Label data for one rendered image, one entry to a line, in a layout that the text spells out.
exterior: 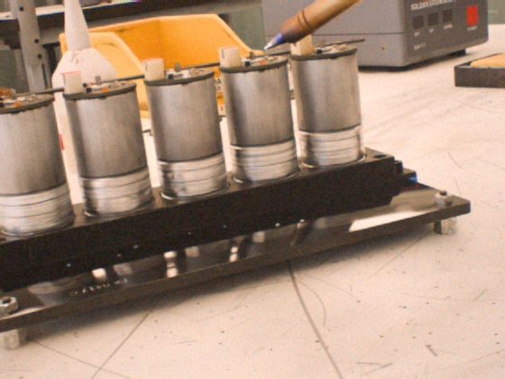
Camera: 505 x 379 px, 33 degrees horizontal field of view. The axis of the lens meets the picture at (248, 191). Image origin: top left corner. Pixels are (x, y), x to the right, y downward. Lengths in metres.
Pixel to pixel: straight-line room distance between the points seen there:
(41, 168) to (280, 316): 0.09
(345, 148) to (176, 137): 0.06
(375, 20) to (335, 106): 0.35
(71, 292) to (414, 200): 0.12
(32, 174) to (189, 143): 0.05
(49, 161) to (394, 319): 0.12
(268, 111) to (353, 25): 0.38
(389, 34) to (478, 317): 0.44
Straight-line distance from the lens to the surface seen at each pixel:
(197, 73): 0.29
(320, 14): 0.28
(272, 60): 0.30
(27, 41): 2.77
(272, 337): 0.23
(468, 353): 0.22
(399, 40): 0.64
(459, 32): 0.70
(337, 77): 0.31
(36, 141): 0.28
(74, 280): 0.26
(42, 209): 0.28
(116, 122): 0.28
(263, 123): 0.30
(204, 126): 0.29
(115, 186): 0.28
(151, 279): 0.25
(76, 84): 0.28
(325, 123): 0.31
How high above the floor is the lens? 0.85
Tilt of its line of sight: 15 degrees down
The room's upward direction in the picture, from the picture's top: 7 degrees counter-clockwise
